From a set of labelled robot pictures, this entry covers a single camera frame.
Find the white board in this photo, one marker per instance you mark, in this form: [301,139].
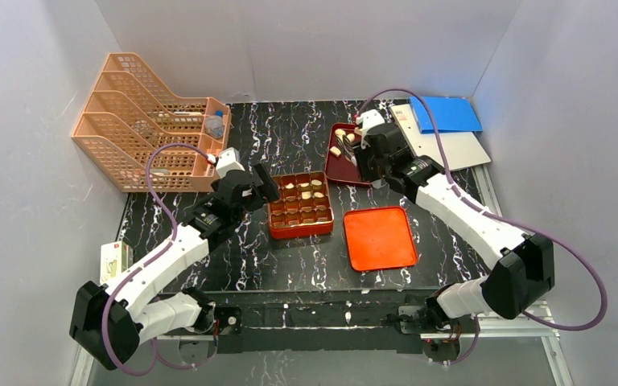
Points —
[462,149]

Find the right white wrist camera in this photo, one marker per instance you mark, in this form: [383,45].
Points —
[368,120]

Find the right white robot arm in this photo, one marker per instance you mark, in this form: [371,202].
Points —
[485,234]

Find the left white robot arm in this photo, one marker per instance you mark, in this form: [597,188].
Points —
[154,277]

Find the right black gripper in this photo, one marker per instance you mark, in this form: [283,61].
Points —
[366,156]

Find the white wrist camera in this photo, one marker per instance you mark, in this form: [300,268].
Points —
[368,120]
[228,160]

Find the small bottle with blue cap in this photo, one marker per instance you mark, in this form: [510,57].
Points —
[214,125]

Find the orange chocolate box with tray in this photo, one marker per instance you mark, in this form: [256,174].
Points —
[303,210]

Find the aluminium base frame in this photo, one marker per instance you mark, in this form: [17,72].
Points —
[407,320]

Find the peach plastic file rack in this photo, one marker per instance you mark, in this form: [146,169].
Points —
[132,122]

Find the blue folder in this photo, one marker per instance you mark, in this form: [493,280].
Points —
[452,114]

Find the small white red box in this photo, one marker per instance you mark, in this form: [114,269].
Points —
[115,259]

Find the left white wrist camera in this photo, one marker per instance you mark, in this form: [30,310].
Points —
[228,160]

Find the orange box lid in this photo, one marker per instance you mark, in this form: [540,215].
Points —
[379,238]

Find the dark red chocolate tray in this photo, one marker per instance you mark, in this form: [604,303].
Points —
[339,169]

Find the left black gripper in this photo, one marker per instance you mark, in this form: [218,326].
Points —
[250,188]

